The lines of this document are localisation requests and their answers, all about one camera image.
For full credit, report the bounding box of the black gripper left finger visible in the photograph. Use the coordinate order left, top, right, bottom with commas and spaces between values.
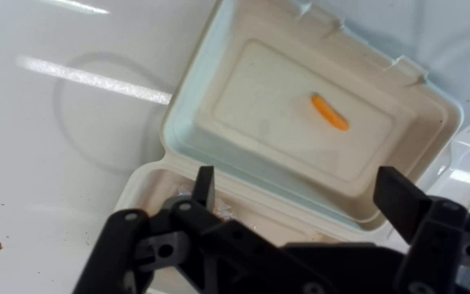
71, 165, 281, 294

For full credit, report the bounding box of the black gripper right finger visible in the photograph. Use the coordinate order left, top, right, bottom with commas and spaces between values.
373, 165, 470, 294

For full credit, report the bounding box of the beige takeaway clamshell container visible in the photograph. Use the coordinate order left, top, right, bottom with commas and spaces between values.
111, 0, 466, 294

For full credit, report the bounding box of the orange snack piece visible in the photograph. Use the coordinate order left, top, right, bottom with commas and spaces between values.
309, 91, 353, 134

